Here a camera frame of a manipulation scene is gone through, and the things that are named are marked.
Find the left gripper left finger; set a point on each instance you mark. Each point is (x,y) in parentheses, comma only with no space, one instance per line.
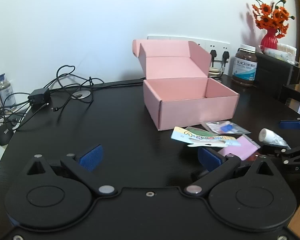
(82,167)

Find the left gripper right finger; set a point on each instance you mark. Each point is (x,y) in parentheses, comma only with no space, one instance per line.
(219,169)

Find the white cream tube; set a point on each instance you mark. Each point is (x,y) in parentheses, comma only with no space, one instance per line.
(271,138)

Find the red massage tool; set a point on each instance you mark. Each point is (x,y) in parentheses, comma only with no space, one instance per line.
(254,157)

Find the colourful card package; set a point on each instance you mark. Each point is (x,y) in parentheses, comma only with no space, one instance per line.
(195,140)

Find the clear plastic bag kit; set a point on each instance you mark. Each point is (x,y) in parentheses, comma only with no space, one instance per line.
(224,127)

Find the silver desk grommet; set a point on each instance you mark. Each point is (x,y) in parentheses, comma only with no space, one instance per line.
(81,94)

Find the black power adapter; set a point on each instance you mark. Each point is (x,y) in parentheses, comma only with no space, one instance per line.
(39,97)

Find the pink cardboard box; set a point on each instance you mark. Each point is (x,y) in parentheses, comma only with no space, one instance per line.
(177,90)

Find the black computer mouse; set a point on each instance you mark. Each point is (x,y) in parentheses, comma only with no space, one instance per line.
(5,135)

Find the brown supplement bottle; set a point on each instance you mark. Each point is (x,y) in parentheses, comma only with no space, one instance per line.
(245,65)

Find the clear small bottle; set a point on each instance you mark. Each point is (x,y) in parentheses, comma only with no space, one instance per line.
(6,94)

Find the black plug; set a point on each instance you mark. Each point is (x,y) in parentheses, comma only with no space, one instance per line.
(225,57)
(213,54)

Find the cotton swab box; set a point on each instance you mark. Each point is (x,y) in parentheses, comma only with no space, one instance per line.
(283,52)

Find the orange flowers red vase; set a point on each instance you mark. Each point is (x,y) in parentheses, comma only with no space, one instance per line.
(273,18)

